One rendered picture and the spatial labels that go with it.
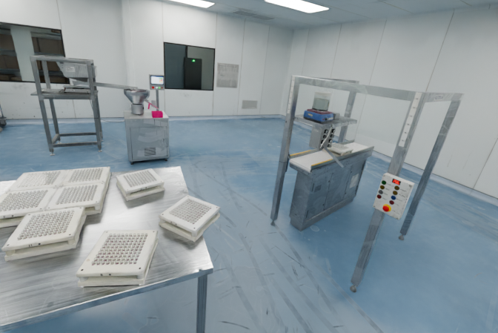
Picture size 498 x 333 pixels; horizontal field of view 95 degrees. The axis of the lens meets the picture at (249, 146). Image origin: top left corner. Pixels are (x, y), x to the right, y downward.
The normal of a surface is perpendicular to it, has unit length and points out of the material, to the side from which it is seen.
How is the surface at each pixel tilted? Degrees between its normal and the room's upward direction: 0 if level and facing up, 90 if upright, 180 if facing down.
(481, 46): 90
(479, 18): 90
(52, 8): 90
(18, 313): 0
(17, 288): 0
